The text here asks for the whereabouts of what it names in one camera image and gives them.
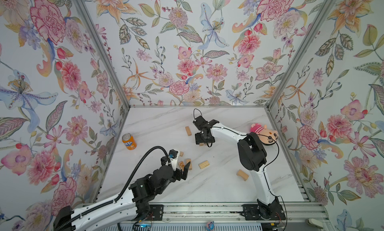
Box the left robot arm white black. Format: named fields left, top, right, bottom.
left=53, top=146, right=189, bottom=231

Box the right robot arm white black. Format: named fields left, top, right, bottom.
left=193, top=116, right=282, bottom=220

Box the plain wood block beside printed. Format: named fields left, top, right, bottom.
left=186, top=159, right=193, bottom=171

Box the ridged wood block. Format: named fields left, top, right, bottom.
left=199, top=161, right=210, bottom=169

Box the curved wood block right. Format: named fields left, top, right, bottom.
left=237, top=170, right=249, bottom=181

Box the orange soda can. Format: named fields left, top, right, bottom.
left=122, top=133, right=137, bottom=150

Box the pink plush doll toy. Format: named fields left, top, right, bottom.
left=251, top=123, right=279, bottom=146

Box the white object bottom right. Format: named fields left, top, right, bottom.
left=306, top=219, right=324, bottom=230

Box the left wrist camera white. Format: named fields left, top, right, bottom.
left=168, top=149, right=180, bottom=171

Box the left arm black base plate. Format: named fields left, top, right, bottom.
left=133, top=204, right=164, bottom=221

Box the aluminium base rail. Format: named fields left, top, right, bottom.
left=148, top=202, right=329, bottom=223

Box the small colourful object on rail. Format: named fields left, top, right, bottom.
left=206, top=221, right=215, bottom=231

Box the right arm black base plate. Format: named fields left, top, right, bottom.
left=242, top=204, right=287, bottom=221

